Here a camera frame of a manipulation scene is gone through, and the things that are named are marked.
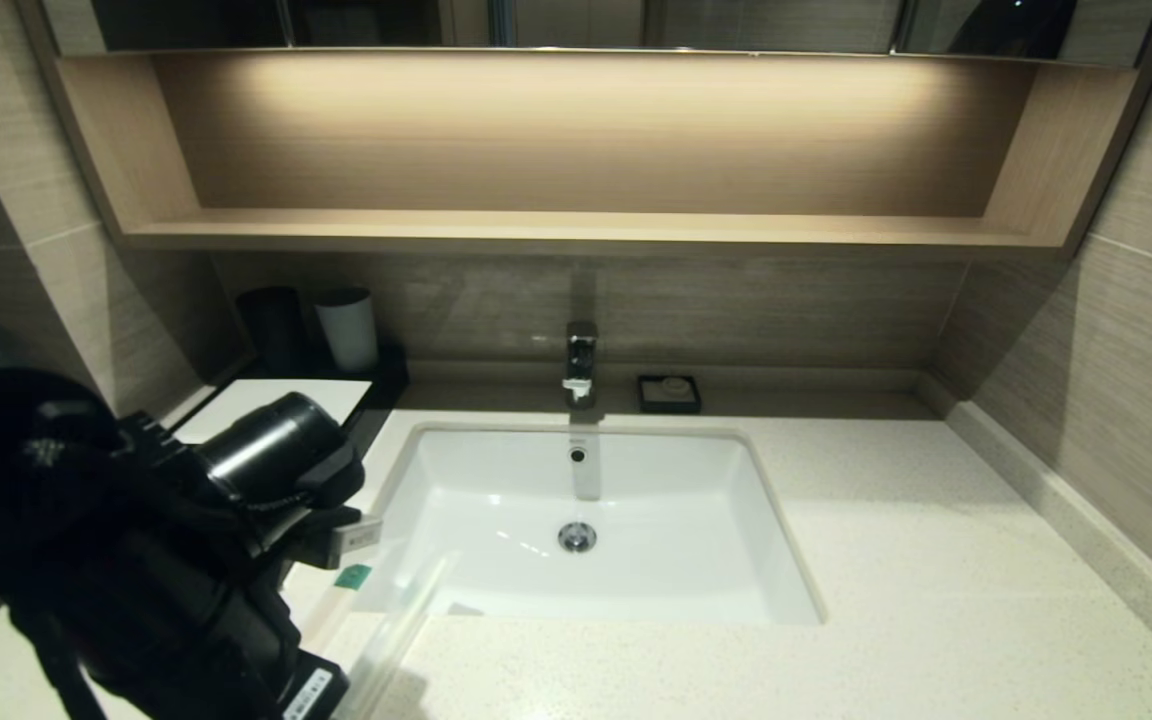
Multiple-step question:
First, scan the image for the long clear toothbrush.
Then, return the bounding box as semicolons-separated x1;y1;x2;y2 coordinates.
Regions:
334;550;462;720

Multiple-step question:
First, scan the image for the black amenity box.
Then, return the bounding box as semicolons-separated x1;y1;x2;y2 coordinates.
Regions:
168;345;412;471

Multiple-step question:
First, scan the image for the green-label toothbrush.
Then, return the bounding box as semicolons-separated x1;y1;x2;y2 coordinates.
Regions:
294;563;379;656

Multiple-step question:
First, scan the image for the white card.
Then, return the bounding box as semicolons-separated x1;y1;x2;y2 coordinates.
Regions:
176;379;374;446

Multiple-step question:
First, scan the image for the black cup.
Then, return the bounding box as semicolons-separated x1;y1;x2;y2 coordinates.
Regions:
237;287;306;367

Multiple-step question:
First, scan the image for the white cup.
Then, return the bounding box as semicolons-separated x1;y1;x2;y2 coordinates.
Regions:
314;289;379;374

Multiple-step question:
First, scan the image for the chrome faucet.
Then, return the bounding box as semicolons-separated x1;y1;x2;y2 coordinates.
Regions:
563;322;600;411

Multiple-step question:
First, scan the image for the white sink basin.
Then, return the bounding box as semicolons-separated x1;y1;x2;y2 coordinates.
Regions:
354;425;825;626

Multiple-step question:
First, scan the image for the black soap dish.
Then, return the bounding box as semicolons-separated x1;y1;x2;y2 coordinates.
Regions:
636;375;703;416

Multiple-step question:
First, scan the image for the mirror cabinet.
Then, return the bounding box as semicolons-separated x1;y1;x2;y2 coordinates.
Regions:
41;0;1152;69

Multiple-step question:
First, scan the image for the light wooden wall shelf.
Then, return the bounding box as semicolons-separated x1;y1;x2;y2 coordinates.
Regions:
21;48;1152;263

